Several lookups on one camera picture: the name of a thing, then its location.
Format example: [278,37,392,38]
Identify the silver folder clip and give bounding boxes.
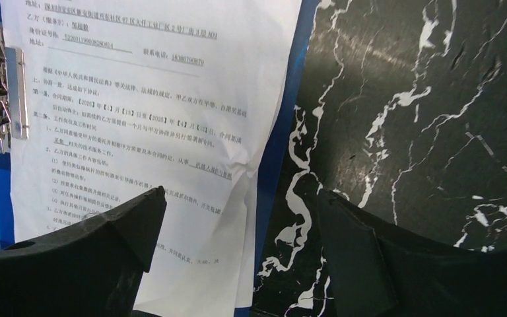
[0,23,29,154]

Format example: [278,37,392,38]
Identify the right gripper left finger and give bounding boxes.
[0,187,166,316]

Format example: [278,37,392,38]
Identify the white paper sheet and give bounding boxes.
[1,1,301,316]

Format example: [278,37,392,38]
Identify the blue plastic folder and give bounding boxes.
[0,1,316,316]

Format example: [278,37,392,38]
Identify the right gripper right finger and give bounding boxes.
[317,190,507,316]

